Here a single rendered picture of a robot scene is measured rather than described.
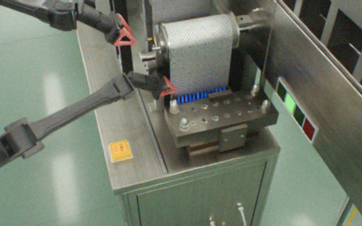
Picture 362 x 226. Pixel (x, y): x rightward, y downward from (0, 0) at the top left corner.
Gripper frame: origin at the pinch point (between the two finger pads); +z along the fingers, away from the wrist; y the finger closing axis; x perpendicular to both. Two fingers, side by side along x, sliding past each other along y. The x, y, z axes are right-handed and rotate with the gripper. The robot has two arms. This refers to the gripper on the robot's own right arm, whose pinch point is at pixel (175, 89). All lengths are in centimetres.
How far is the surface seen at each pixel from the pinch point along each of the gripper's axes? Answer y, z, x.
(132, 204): 25.8, -6.6, -38.3
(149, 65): -8.7, -9.9, 2.2
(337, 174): 58, 22, 24
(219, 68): 0.3, 11.7, 14.1
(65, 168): -62, 6, -121
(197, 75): 0.3, 4.7, 8.7
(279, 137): -45, 129, -48
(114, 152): 11.5, -16.6, -26.3
